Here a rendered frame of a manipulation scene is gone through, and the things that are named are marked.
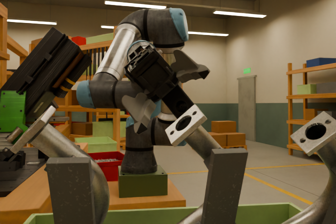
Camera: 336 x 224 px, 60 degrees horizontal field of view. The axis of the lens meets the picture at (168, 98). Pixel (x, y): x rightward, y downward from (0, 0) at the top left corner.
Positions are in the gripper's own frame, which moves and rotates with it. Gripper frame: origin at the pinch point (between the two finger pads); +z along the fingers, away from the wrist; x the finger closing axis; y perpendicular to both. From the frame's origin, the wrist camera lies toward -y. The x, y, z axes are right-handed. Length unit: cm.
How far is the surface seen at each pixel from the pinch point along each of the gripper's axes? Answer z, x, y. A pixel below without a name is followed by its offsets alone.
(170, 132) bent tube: 7.7, -2.3, 1.3
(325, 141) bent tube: 14.3, 11.6, -10.2
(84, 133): -378, -163, -109
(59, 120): -111, -61, -13
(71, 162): 13.3, -11.1, 9.4
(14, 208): -35, -58, -7
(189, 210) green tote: -11.3, -15.4, -27.8
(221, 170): 12.7, -0.3, -4.7
